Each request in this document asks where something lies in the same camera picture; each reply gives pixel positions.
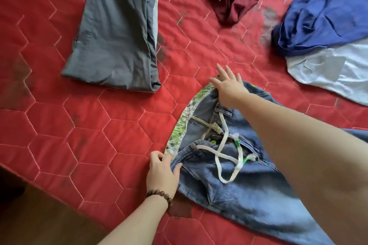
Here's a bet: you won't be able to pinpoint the person's left hand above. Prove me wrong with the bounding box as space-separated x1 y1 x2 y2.
146 150 183 200

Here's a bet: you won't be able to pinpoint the person's right hand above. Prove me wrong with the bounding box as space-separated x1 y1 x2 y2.
208 63 251 110

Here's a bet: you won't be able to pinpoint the red quilted mattress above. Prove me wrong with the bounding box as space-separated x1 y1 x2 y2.
0 0 368 245

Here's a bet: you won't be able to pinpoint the blue denim jeans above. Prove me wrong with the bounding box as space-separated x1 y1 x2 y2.
164 79 368 245

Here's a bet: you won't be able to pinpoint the light grey trousers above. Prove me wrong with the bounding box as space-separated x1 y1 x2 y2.
151 0 159 45

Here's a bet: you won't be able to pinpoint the light blue shirt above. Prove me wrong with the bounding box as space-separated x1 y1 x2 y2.
286 0 368 107

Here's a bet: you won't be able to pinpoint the dark blue shirt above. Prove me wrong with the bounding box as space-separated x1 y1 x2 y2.
271 0 368 59

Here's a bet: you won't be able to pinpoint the dark grey trousers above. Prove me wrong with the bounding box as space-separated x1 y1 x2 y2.
61 0 162 93

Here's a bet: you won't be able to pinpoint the person's right forearm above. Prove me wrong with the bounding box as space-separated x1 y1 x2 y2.
235 92 368 245

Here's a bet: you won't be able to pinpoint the person's left forearm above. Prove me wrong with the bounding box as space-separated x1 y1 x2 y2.
97 194 171 245

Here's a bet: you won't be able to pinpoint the dark bead bracelet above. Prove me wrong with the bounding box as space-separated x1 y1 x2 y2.
146 189 173 211

